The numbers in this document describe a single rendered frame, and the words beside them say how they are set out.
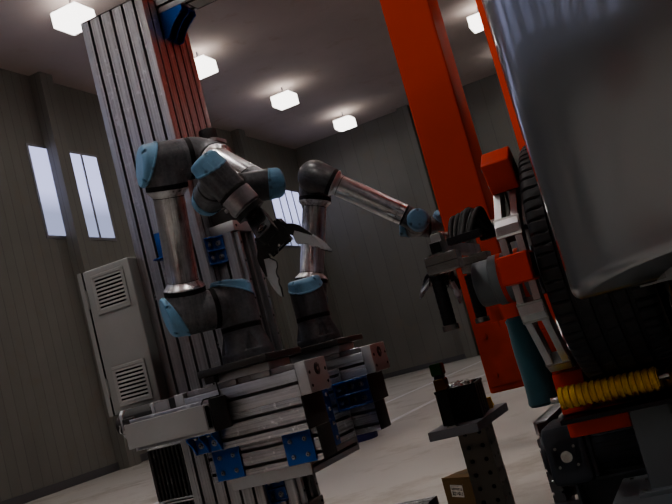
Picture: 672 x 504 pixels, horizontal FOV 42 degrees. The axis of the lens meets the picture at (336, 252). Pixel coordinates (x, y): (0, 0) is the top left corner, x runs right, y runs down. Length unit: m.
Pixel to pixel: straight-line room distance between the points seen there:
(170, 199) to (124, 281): 0.50
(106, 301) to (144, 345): 0.20
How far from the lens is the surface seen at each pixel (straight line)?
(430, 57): 2.99
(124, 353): 2.84
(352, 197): 2.97
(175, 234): 2.41
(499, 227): 2.18
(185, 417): 2.41
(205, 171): 1.95
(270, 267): 1.94
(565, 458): 2.67
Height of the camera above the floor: 0.75
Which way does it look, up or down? 7 degrees up
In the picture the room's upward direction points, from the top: 15 degrees counter-clockwise
